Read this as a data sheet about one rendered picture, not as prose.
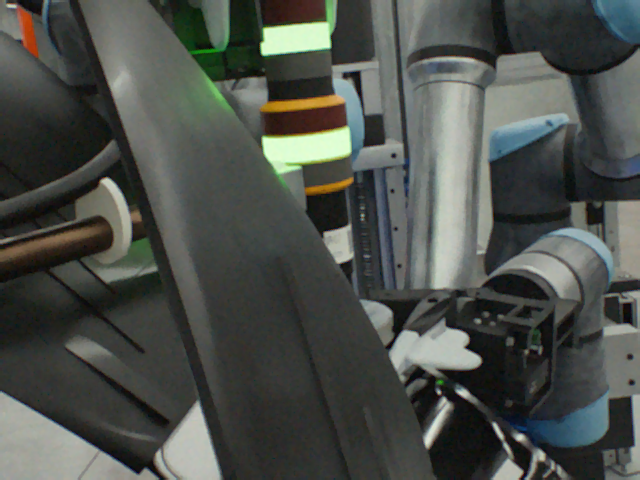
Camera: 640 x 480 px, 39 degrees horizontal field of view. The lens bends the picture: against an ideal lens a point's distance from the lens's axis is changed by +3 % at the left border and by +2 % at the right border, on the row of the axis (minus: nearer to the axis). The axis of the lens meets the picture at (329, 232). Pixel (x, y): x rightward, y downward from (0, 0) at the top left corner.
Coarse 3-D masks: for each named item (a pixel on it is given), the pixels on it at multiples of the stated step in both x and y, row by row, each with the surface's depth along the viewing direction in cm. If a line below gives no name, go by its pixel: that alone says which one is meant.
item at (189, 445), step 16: (192, 416) 37; (176, 432) 36; (192, 432) 37; (176, 448) 36; (192, 448) 37; (208, 448) 37; (160, 464) 36; (176, 464) 36; (192, 464) 36; (208, 464) 37
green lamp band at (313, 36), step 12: (312, 24) 42; (324, 24) 43; (276, 36) 42; (288, 36) 42; (300, 36) 42; (312, 36) 42; (324, 36) 43; (264, 48) 43; (276, 48) 42; (288, 48) 42; (300, 48) 42; (312, 48) 42
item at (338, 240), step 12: (336, 192) 44; (312, 204) 43; (324, 204) 44; (336, 204) 44; (324, 216) 44; (336, 216) 44; (348, 216) 45; (324, 228) 44; (336, 228) 44; (348, 228) 45; (324, 240) 44; (336, 240) 44; (348, 240) 45; (336, 252) 44; (348, 252) 45; (348, 264) 45; (348, 276) 45
